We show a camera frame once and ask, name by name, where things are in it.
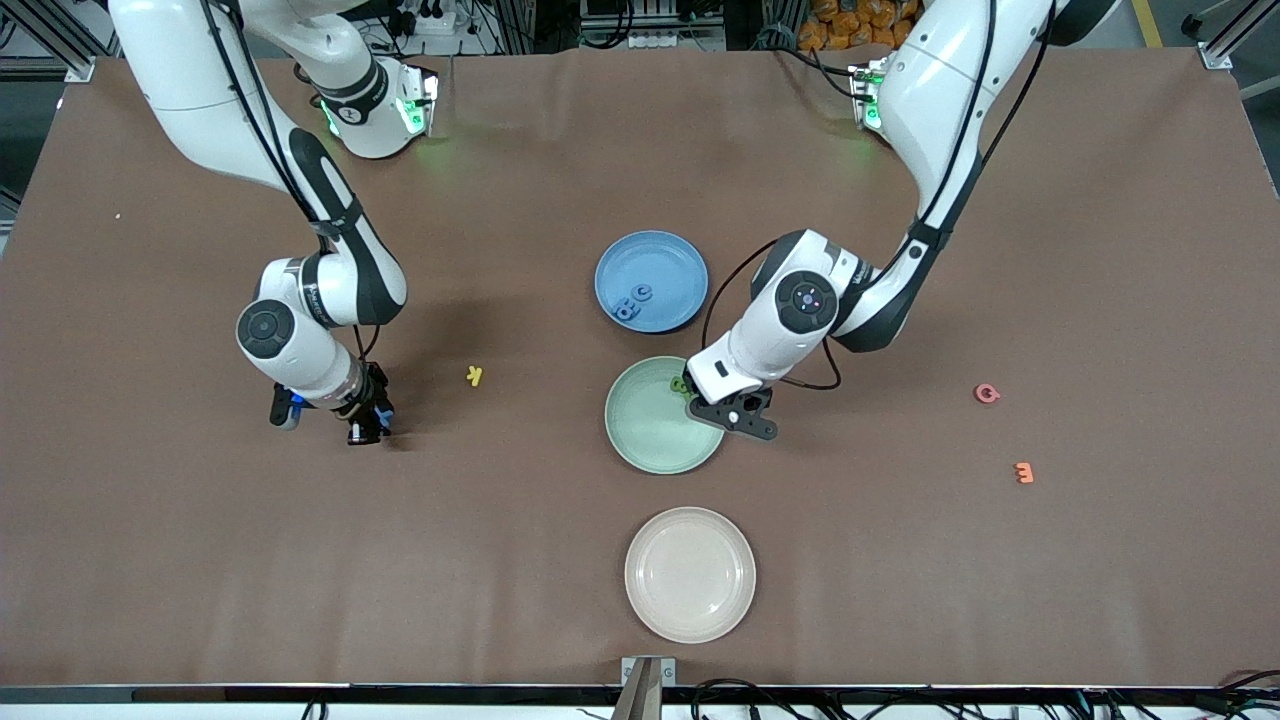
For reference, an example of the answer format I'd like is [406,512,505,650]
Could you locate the dark equipment rack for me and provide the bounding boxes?
[578,0,729,53]

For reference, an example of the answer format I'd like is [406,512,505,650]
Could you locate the metal table edge rail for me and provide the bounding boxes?
[0,684,1280,707]

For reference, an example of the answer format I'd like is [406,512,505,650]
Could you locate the blue plate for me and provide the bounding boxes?
[594,230,710,334]

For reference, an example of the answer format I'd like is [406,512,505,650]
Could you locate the red and black cables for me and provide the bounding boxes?
[1215,668,1280,716]

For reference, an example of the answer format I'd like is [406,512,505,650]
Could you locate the beige pink plate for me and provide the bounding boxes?
[624,506,758,645]

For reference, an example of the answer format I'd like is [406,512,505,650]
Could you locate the brown table cover sheet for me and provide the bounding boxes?
[0,45,1280,691]

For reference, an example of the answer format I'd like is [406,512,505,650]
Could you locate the pile of orange fruit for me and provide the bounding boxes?
[798,0,923,51]

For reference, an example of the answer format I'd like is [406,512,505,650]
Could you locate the black cable loop below table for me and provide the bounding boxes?
[690,678,801,720]

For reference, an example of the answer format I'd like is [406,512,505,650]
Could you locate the white power strip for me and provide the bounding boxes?
[400,0,463,37]

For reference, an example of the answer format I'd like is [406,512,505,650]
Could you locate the pale green plate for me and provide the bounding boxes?
[604,356,728,476]

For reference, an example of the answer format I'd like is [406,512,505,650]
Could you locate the aluminium frame profile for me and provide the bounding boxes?
[20,0,121,83]
[1183,0,1280,73]

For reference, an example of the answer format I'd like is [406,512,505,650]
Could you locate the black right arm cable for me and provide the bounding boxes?
[200,0,383,363]

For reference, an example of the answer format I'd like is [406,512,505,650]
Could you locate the metal table edge bracket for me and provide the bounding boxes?
[620,655,678,720]

